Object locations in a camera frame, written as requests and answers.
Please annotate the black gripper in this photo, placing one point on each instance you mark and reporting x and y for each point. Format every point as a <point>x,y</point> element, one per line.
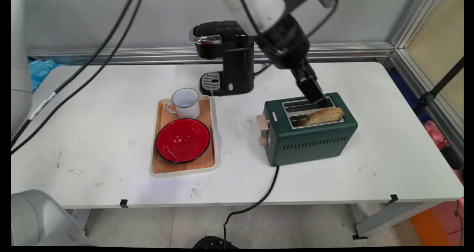
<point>287,41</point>

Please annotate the grey rounded robot base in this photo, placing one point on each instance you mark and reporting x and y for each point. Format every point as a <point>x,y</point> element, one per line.
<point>40,218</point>

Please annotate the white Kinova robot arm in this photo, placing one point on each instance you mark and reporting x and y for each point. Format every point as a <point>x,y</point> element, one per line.
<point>259,6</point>

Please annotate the toasted bread slice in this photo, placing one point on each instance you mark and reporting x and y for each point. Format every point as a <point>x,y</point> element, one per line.
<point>324,116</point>

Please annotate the green two-slot toaster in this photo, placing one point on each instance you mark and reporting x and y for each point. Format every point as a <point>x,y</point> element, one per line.
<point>307,141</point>

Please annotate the black coffee machine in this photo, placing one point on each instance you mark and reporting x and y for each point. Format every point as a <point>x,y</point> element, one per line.
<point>227,56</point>

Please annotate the white enamel mug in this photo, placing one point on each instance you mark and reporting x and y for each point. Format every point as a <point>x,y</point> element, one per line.
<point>187,103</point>

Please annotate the black tripod stand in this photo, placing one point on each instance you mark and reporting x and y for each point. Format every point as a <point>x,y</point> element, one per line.
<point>440,85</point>

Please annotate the red plastic bag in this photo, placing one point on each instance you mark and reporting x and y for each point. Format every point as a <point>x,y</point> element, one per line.
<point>435,133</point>

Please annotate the red bowl with black rim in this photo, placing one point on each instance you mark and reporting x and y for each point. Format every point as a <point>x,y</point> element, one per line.
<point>183,140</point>

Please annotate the black table edge clip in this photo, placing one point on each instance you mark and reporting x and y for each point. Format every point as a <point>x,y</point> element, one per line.
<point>393,198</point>
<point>123,203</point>

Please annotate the grey table leg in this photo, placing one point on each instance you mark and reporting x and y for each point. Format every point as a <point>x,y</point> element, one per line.
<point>392,217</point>

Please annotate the wooden serving tray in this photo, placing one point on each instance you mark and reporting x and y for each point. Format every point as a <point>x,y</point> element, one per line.
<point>163,165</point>

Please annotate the orange box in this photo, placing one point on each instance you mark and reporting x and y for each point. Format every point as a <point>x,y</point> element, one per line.
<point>429,226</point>

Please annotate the black round floor object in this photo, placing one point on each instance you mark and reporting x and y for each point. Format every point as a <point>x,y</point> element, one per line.
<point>213,242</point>

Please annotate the blue plastic bag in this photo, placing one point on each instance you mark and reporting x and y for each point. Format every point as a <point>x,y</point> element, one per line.
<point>40,70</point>

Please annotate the grey robot column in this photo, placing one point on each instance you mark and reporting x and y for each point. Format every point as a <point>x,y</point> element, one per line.
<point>19,70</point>

